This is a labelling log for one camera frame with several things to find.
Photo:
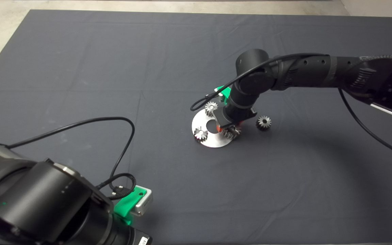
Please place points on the right wrist green camera mount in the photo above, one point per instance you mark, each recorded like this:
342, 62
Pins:
226, 92

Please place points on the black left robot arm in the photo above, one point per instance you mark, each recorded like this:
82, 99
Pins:
39, 204

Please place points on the wrist green camera mount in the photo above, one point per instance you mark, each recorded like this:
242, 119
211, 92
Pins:
226, 92
126, 206

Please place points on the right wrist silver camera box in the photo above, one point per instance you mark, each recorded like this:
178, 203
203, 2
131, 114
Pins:
220, 98

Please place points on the left wrist green camera mount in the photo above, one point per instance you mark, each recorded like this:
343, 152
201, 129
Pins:
126, 206

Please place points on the dark grey table cloth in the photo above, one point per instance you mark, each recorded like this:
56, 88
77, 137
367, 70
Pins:
148, 61

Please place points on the large steel gear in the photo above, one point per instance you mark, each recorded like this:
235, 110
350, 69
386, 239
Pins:
231, 133

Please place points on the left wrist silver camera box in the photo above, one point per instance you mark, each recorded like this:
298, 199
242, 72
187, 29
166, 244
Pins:
143, 204

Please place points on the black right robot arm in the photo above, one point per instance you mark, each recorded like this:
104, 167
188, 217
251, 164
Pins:
301, 73

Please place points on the small dark steel gear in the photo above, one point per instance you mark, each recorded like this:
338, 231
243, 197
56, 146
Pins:
263, 123

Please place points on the round metal plate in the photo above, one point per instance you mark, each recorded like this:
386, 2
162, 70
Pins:
213, 141

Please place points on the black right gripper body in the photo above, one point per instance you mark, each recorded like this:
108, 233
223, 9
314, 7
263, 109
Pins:
237, 114

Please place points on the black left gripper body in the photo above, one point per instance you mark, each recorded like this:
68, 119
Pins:
131, 236

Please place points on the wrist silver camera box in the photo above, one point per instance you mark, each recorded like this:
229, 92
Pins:
143, 204
220, 98

